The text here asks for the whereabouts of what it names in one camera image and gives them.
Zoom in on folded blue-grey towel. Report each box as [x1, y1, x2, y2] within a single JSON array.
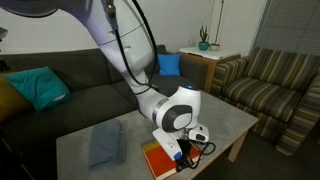
[[88, 120, 126, 168]]

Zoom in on striped armchair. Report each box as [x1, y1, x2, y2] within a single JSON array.
[[211, 47, 320, 156]]

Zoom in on wooden side table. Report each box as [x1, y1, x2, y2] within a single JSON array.
[[180, 52, 241, 93]]

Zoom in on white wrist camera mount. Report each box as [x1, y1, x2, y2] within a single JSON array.
[[152, 128, 182, 161]]

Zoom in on teal cushion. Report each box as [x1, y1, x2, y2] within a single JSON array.
[[5, 66, 71, 111]]

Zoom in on mustard yellow cushion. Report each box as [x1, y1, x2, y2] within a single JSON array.
[[0, 73, 32, 123]]

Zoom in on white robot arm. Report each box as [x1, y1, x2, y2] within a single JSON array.
[[0, 0, 209, 168]]

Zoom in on teal plant pot with plant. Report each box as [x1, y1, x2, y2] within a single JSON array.
[[198, 25, 209, 51]]

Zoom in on orange and yellow book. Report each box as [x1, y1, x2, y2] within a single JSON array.
[[142, 141, 204, 180]]

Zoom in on white board on side table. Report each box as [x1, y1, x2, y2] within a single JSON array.
[[179, 47, 239, 60]]

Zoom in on dark grey patterned sofa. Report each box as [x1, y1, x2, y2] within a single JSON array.
[[0, 44, 209, 180]]

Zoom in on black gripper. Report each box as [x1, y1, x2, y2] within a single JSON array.
[[176, 140, 196, 172]]

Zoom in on small white plant pot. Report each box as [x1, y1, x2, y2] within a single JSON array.
[[209, 43, 220, 51]]

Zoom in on window blinds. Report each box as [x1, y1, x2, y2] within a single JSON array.
[[254, 0, 320, 55]]

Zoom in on blue cushion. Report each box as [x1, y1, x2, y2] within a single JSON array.
[[158, 54, 180, 76]]

